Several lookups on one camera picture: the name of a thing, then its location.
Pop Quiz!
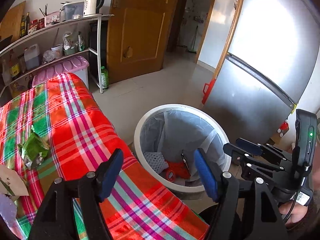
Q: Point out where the pink utensil box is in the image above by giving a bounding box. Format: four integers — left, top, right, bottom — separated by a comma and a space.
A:
44, 11, 61, 28

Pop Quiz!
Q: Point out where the wooden cutting board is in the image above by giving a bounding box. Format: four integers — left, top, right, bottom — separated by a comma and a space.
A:
1, 1, 26, 43

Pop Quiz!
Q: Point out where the person's right hand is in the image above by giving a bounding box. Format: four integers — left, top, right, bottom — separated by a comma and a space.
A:
279, 201, 308, 228

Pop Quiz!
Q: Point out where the pink lid storage box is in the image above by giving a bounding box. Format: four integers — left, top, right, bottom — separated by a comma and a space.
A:
32, 56, 89, 88

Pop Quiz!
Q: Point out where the clear plastic container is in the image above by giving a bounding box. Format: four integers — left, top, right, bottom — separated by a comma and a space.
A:
60, 1, 84, 21

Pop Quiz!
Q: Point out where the red plastic container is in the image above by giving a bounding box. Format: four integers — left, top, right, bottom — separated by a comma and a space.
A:
202, 79, 216, 105

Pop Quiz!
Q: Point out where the white round trash bin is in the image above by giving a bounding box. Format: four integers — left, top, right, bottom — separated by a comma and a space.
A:
133, 104, 231, 194

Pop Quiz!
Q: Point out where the clear jug dark liquid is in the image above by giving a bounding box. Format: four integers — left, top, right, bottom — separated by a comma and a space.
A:
24, 44, 41, 70

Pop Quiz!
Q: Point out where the red green plaid tablecloth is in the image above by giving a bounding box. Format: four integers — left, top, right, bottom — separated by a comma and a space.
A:
1, 74, 208, 239

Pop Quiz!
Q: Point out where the white foam net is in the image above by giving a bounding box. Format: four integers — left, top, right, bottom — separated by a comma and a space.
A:
144, 152, 169, 174

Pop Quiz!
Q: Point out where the white metal shelf rack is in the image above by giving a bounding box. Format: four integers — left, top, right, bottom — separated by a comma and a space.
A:
1, 14, 110, 105

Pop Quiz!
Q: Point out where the silver refrigerator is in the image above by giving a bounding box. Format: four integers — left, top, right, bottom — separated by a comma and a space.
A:
203, 0, 319, 143

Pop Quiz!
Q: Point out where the wooden door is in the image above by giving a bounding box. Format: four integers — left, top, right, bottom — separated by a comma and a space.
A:
107, 0, 177, 83

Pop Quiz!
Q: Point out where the red trash wrapper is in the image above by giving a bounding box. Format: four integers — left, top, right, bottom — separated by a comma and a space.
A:
164, 161, 190, 183

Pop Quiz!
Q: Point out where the white electric kettle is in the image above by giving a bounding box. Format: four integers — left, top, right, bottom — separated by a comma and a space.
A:
83, 0, 104, 17

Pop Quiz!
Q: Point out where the green wrapper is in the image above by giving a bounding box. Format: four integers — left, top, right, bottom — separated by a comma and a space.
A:
17, 126, 50, 170

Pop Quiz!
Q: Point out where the yellow label oil bottle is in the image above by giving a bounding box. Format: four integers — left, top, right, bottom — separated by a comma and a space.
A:
9, 54, 21, 80

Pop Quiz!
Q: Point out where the green plastic bottle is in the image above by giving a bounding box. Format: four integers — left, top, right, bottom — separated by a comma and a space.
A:
101, 66, 109, 89

